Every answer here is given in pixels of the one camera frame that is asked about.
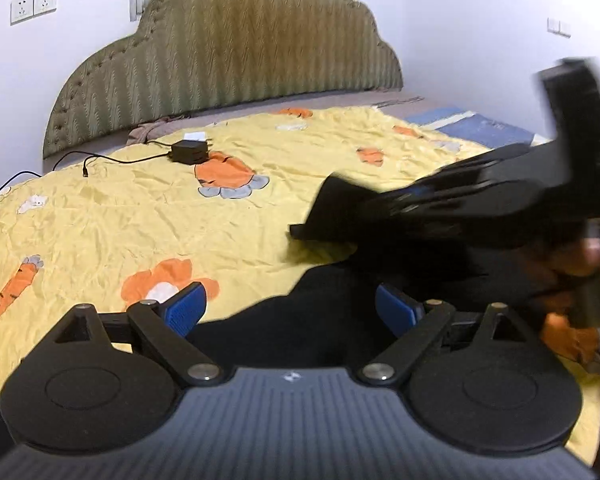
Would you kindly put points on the blue mat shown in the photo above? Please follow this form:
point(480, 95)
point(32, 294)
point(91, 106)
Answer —
point(480, 127)

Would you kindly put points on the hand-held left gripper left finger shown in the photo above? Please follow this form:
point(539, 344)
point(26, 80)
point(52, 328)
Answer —
point(187, 310)

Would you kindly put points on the yellow carrot print blanket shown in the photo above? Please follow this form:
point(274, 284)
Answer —
point(130, 210)

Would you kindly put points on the green padded headboard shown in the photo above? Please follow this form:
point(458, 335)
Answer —
point(230, 50)

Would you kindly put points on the black pants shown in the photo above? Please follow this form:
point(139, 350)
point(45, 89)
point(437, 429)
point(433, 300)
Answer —
point(330, 310)

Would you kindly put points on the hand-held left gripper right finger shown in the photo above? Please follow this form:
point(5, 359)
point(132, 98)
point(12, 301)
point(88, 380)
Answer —
point(392, 307)

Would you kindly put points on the white wall switch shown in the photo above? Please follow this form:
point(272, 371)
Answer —
point(559, 27)

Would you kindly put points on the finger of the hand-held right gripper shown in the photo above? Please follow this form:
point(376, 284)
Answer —
point(430, 210)
point(460, 172)

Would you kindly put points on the black charger adapter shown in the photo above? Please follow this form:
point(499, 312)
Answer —
point(189, 152)

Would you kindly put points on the white wall socket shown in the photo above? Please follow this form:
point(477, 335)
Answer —
point(22, 8)
point(45, 0)

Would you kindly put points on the brown crumpled cloth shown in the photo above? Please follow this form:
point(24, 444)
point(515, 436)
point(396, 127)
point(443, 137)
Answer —
point(147, 132)

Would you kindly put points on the person's right hand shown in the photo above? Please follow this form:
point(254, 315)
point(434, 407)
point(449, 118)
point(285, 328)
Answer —
point(592, 252)

